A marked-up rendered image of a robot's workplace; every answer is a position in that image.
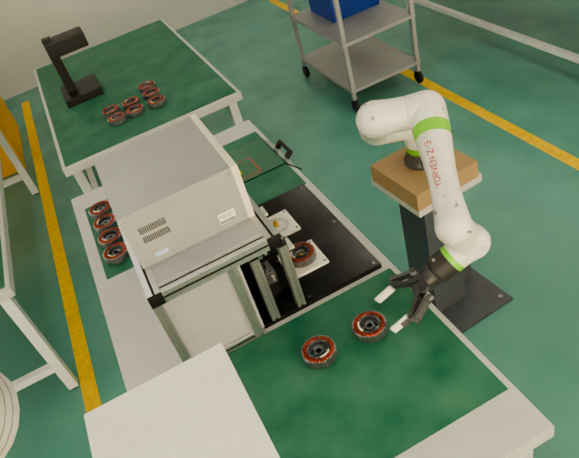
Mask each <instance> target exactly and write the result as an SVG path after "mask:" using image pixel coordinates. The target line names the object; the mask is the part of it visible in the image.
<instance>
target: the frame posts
mask: <svg viewBox="0 0 579 458"><path fill-rule="evenodd" d="M282 241H283V244H282V245H280V246H278V247H276V249H277V252H278V253H279V256H280V259H281V262H282V265H283V268H284V270H285V275H286V277H287V280H288V283H289V285H290V288H291V291H292V294H293V297H294V300H295V303H296V304H297V306H298V307H301V306H302V304H303V305H305V304H306V301H305V298H304V294H303V291H302V288H301V285H300V283H299V280H298V277H297V274H296V271H295V268H294V263H293V260H292V257H291V255H290V252H289V249H288V246H287V243H286V242H285V240H284V239H282ZM248 262H249V264H250V266H251V269H252V271H253V274H254V276H255V280H256V282H257V284H258V287H259V290H260V292H261V295H262V296H263V299H264V301H265V305H266V308H267V310H268V313H269V314H270V317H271V318H272V320H273V321H275V320H276V319H275V318H280V317H281V315H280V314H279V311H278V308H277V306H276V303H275V299H274V297H273V295H272V292H271V289H270V287H269V284H268V282H267V280H266V277H265V273H264V270H263V267H262V265H261V263H260V260H259V258H258V256H257V257H256V258H254V259H252V260H250V261H248Z"/></svg>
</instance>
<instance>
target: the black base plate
mask: <svg viewBox="0 0 579 458"><path fill-rule="evenodd" d="M258 206H259V207H261V206H262V207H263V208H264V209H265V210H266V211H267V212H268V216H267V218H268V217H270V216H272V215H274V214H277V213H279V212H281V211H283V210H284V209H285V210H286V211H287V212H288V213H289V214H290V215H291V216H292V217H293V219H294V220H295V221H296V222H297V223H298V225H299V226H300V227H301V230H299V231H297V232H295V233H293V234H290V235H288V236H287V238H288V239H289V240H290V242H291V243H292V244H296V243H299V242H307V241H308V240H310V239H311V240H312V241H313V242H314V244H315V245H316V246H317V247H318V248H319V249H320V251H321V252H322V253H323V254H324V255H325V257H326V258H327V259H328V260H329V263H328V264H325V265H323V266H321V267H319V268H317V269H316V270H314V271H312V272H311V273H309V274H306V275H304V276H302V277H300V278H298V280H299V283H300V285H301V288H302V291H303V294H304V298H305V301H306V304H305V305H303V304H302V306H301V307H298V306H297V304H296V303H295V300H294V297H293V294H292V291H291V288H290V285H289V283H288V280H287V277H286V275H285V270H284V268H283V266H282V265H281V264H280V262H279V263H278V262H277V261H276V260H277V259H276V256H275V257H273V258H271V259H269V260H267V261H268V262H269V264H270V265H271V266H272V267H273V268H274V270H275V274H276V276H277V279H278V281H277V282H275V283H273V284H270V285H269V287H270V289H271V292H272V295H273V297H274V299H275V303H276V306H277V308H278V311H279V314H280V315H281V317H280V318H275V319H276V320H275V321H273V320H272V318H271V317H270V314H269V313H268V310H267V308H266V305H265V301H264V299H263V296H262V295H261V292H260V290H259V287H258V284H257V282H256V280H255V276H254V274H253V271H252V269H251V266H250V264H249V262H246V263H244V264H241V265H240V268H241V270H242V272H243V275H244V277H245V280H246V283H247V285H248V288H249V290H250V292H251V295H252V296H253V299H254V301H255V305H256V308H257V310H258V312H259V314H260V316H261V319H262V321H263V324H264V326H265V329H266V328H268V327H270V326H272V325H274V324H277V323H278V322H280V321H282V320H284V319H285V318H287V317H289V316H291V315H293V314H295V313H297V312H299V311H301V310H303V309H305V308H306V307H308V306H309V305H311V304H314V303H316V302H318V301H320V300H322V299H324V298H325V297H326V296H328V295H330V294H333V293H335V292H337V291H339V290H340V289H342V288H344V287H346V286H347V285H349V284H352V283H354V282H355V281H357V280H359V279H361V278H363V277H365V276H367V275H369V274H371V273H372V272H374V271H376V270H378V269H380V268H382V265H381V263H380V262H379V261H378V260H377V259H376V258H375V257H374V256H373V255H372V254H371V253H370V252H369V251H368V250H367V249H366V248H365V247H364V245H363V244H362V243H361V242H360V241H359V240H358V239H357V238H356V237H355V236H354V235H353V234H352V233H351V232H350V231H349V230H348V229H347V228H346V227H345V226H344V225H343V224H342V223H341V222H340V221H339V220H338V219H337V218H336V217H335V216H334V215H333V214H332V212H331V211H330V210H329V209H328V208H327V207H326V206H325V205H324V204H323V203H322V202H321V201H320V200H319V199H318V198H317V197H316V196H315V195H314V194H313V193H312V192H311V191H310V190H309V189H308V188H307V187H306V186H305V185H304V184H301V185H299V186H297V187H296V188H294V189H291V190H289V191H287V192H285V193H283V194H280V195H278V196H277V197H275V198H273V199H271V200H269V201H267V202H265V203H262V204H259V205H258ZM285 238H286V237H285Z"/></svg>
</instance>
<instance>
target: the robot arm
mask: <svg viewBox="0 0 579 458"><path fill-rule="evenodd" d="M355 121H356V126H357V128H358V130H359V134H360V136H361V138H362V139H363V140H364V141H365V142H366V143H367V144H370V145H381V144H390V143H395V142H400V141H404V147H405V149H406V154H405V156H404V164H405V166H406V167H407V168H409V169H412V170H415V171H425V174H426V178H427V182H428V185H429V190H430V195H431V199H432V205H433V212H434V231H435V234H436V236H437V238H438V239H439V240H440V241H441V242H442V243H444V246H442V247H441V248H440V249H439V250H438V251H437V252H435V253H434V254H433V255H432V256H431V257H429V258H428V259H427V263H428V264H426V265H425V266H423V267H422V268H421V269H420V270H419V273H418V271H417V270H415V269H414V268H413V267H412V268H411V269H409V270H408V271H406V272H403V273H400V274H397V275H394V276H391V277H389V278H388V280H389V285H387V286H386V287H385V289H383V291H382V292H381V293H380V294H378V295H377V296H376V297H375V299H374V300H375V301H377V302H378V303H381V302H382V301H383V300H385V299H386V298H387V297H388V296H389V295H390V294H392V293H393V292H394V291H395V288H403V287H410V288H411V289H412V291H413V293H414V300H413V303H412V306H411V309H410V312H409V314H408V315H407V314H406V315H405V316H404V317H402V318H401V319H400V320H399V321H398V322H396V323H395V324H394V325H393V326H391V327H390V330H391V331H393V332H394V333H397V332H398V331H399V330H400V329H402V328H403V327H406V326H407V325H408V324H409V323H411V322H415V323H416V324H419V323H420V321H421V319H422V318H423V316H424V313H425V312H426V310H427V308H428V306H429V305H430V303H431V302H432V301H433V300H434V296H432V295H431V294H430V292H431V290H433V289H435V288H436V287H438V286H439V285H440V284H441V283H442V282H443V281H444V282H446V283H447V282H449V281H450V280H451V279H452V278H453V277H455V276H456V275H457V274H458V273H460V272H461V271H462V270H463V269H464V268H465V267H466V266H467V265H469V264H470V263H472V262H474V261H476V260H477V259H479V258H481V257H483V256H484V255H486V254H487V252H488V251H489V249H490V246H491V237H490V234H489V233H488V232H487V230H486V229H485V228H483V227H482V226H481V225H480V224H477V223H476V222H475V221H474V220H473V219H472V218H471V215H470V214H469V211H468V209H467V206H466V203H465V200H464V196H463V193H462V189H461V186H460V183H459V179H458V174H457V170H456V165H455V159H454V145H453V137H452V132H453V131H452V129H451V126H450V121H449V116H448V112H447V108H446V104H445V100H444V99H443V97H442V96H441V95H440V94H438V93H437V92H436V91H433V90H423V91H419V92H416V93H413V94H409V95H405V96H400V97H396V98H390V99H382V100H371V101H368V102H366V103H364V104H363V105H362V106H361V107H360V108H359V110H358V112H357V114H356V118H355ZM411 277H413V279H409V280H406V281H403V280H405V279H408V278H411Z"/></svg>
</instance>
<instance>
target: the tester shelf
mask: <svg viewBox="0 0 579 458"><path fill-rule="evenodd" d="M248 197H249V200H250V202H251V205H252V207H253V210H254V213H255V216H253V217H251V218H248V219H246V220H244V221H243V222H241V223H239V224H236V225H233V226H231V227H229V228H227V229H225V230H223V231H222V232H220V233H218V234H215V235H213V236H211V237H209V238H207V239H205V240H203V241H202V242H199V243H197V244H194V245H192V246H190V247H188V248H186V249H184V250H183V251H181V252H179V253H177V254H174V255H172V256H170V257H168V258H165V259H164V260H162V261H160V262H158V263H156V264H153V265H151V266H149V267H147V268H145V269H143V267H142V266H141V265H140V263H139V261H138V259H137V258H136V256H135V253H134V251H133V249H132V248H131V246H130V244H129V243H128V241H127V240H126V238H125V235H124V233H123V232H122V230H121V228H120V226H119V224H118V227H119V229H120V232H121V235H122V236H123V239H124V241H125V245H126V248H127V250H128V253H129V255H130V257H131V260H132V262H133V265H134V267H135V270H136V273H137V275H138V278H139V281H140V283H141V285H142V287H143V290H144V292H145V296H146V299H147V301H148V303H149V304H150V305H151V307H152V309H155V308H156V307H158V306H160V305H162V304H165V303H167V302H169V301H171V300H173V299H175V298H176V297H178V296H180V295H182V294H185V293H187V292H189V291H191V290H193V289H195V288H196V287H198V286H200V285H202V284H205V283H207V282H209V281H211V280H213V279H215V278H216V277H218V276H220V275H222V274H224V273H226V272H228V271H230V270H232V269H234V268H236V267H237V266H239V265H241V264H244V263H246V262H248V261H250V260H252V259H254V258H256V257H257V256H259V255H261V254H264V253H266V252H268V251H271V250H273V249H275V248H276V247H278V246H280V245H282V244H283V241H282V238H281V235H280V234H279V233H278V231H277V230H276V229H275V227H274V226H273V225H272V224H271V222H270V221H269V220H268V218H267V217H266V216H265V214H264V213H263V212H262V211H261V209H260V208H259V207H258V206H257V204H256V203H255V201H254V200H253V199H252V198H251V196H250V195H249V194H248Z"/></svg>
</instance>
